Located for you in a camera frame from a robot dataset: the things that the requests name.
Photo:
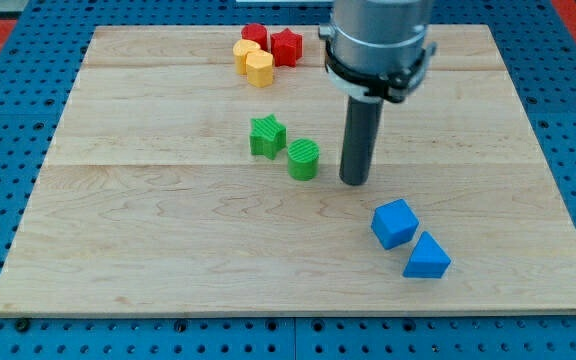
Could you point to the blue cube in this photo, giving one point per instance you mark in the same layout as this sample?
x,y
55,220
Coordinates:
x,y
394,223

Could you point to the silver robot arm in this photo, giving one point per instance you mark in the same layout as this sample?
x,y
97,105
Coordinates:
x,y
375,49

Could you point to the green star block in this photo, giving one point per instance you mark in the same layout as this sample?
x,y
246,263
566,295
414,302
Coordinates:
x,y
267,136

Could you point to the red star block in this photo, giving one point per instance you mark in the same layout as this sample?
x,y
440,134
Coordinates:
x,y
286,47

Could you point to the green cylinder block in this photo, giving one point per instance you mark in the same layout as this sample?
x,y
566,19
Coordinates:
x,y
303,159

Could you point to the light wooden board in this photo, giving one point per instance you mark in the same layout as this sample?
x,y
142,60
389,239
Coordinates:
x,y
149,203

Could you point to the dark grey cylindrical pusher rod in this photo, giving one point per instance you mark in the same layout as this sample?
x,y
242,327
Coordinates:
x,y
360,133

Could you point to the yellow hexagon block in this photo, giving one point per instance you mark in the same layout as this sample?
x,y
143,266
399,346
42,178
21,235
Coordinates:
x,y
260,68

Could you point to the yellow heart block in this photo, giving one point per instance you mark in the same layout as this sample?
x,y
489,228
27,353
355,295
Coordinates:
x,y
240,51

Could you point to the red cylinder block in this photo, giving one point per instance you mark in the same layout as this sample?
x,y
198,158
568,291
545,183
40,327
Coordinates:
x,y
256,32

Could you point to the blue triangular prism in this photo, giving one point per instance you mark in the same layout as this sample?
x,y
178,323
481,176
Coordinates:
x,y
428,259

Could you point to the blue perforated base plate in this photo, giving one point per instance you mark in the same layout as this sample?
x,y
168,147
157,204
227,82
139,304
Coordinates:
x,y
38,65

